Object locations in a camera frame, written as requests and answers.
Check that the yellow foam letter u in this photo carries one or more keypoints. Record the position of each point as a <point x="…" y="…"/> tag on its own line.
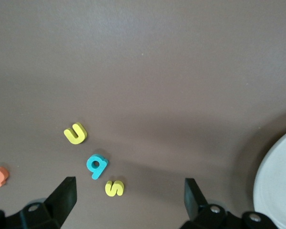
<point x="72" y="139"/>

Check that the brown table cover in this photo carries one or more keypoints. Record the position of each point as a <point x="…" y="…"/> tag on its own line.
<point x="143" y="59"/>

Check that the teal foam letter b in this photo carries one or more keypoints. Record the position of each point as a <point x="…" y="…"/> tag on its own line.
<point x="99" y="170"/>

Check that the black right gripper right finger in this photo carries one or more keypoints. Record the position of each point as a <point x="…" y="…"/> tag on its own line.
<point x="195" y="205"/>

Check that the yellow foam letter s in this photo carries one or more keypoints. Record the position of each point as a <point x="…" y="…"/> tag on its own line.
<point x="114" y="188"/>

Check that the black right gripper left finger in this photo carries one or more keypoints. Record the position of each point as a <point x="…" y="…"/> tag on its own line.
<point x="62" y="205"/>

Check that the beige brown plate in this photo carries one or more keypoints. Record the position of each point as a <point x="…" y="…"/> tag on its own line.
<point x="276" y="186"/>

